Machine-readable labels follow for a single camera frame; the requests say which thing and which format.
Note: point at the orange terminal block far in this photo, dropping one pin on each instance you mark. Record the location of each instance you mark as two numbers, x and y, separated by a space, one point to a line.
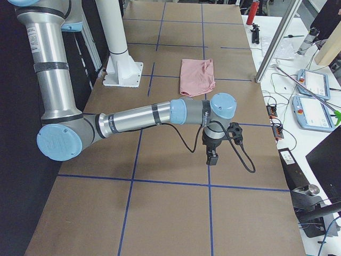
272 111

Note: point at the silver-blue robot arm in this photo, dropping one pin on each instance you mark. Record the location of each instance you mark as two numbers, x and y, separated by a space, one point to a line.
66 131

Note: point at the orange terminal block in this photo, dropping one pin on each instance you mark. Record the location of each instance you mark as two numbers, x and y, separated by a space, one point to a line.
277 129
272 111

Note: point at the near blue teach pendant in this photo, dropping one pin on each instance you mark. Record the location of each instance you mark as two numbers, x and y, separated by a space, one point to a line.
311 114

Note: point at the black folded tripod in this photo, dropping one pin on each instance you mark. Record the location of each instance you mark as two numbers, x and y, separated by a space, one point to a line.
255 34

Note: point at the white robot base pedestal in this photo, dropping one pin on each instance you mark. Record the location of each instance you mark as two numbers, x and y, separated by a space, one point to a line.
121 69

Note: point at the silver reacher grabber tool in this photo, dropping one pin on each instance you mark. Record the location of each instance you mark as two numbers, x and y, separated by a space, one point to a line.
299 84

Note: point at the black monitor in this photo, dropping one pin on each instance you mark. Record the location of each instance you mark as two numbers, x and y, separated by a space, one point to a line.
324 161

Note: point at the far blue teach pendant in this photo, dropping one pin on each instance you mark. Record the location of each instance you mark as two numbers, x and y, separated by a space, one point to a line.
316 82

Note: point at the clear water bottle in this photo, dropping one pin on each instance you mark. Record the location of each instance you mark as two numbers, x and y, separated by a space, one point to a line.
308 41

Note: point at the wooden beam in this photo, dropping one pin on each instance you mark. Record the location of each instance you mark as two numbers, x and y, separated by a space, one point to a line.
331 48

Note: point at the aluminium frame post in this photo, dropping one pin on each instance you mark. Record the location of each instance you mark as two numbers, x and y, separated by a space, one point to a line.
278 36

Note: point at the blue teach pendant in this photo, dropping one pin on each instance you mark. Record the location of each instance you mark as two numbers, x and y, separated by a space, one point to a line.
311 114
316 82

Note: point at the pink Snoopy t-shirt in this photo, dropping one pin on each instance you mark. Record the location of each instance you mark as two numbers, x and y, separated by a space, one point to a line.
196 77

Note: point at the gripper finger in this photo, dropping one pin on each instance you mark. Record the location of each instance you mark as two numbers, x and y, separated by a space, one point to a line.
212 157

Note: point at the orange terminal block near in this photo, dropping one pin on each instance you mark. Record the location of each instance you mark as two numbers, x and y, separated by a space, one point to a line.
277 129

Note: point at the black equipment box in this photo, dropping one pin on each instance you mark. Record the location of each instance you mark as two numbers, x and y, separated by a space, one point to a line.
295 178

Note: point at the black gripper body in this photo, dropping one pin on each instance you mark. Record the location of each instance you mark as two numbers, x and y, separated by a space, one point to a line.
210 143

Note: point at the red bottle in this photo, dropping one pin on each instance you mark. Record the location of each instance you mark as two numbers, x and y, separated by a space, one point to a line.
252 12

